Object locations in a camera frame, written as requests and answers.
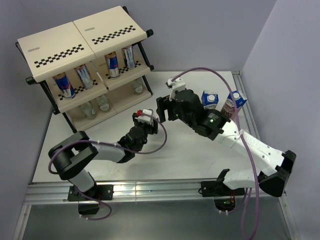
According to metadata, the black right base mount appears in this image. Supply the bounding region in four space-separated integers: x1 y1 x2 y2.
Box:
198 181 248 215

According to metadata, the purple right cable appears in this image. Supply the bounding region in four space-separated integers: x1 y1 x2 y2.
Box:
171 66 260 238

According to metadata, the energy drink can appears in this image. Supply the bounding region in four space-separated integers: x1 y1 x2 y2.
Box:
121 45 136 70
74 64 94 89
53 72 76 99
104 51 120 79

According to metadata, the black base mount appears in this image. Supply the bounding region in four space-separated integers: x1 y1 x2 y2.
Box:
198 181 248 215
67 184 114 221

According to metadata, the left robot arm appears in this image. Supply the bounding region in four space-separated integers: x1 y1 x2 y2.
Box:
48 109 158 200

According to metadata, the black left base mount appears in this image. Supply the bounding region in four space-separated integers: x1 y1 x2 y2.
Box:
67 184 114 221

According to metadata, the aluminium rail frame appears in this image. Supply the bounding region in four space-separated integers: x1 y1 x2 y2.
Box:
12 70 301 240

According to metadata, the pineapple juice carton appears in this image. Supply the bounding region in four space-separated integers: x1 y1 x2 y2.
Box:
200 90 219 110

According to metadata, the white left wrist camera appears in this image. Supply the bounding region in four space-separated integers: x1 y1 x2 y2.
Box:
134 108 154 125

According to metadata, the glass bottle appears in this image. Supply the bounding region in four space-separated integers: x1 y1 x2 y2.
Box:
131 77 144 95
95 94 111 112
79 101 97 120

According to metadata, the beige three-tier shelf rack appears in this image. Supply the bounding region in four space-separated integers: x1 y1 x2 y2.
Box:
15 6 154 132

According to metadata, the red grape juice carton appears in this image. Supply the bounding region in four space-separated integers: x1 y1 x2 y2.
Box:
220 90 247 120

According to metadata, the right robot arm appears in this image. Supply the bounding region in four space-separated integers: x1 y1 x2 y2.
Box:
156 89 297 197

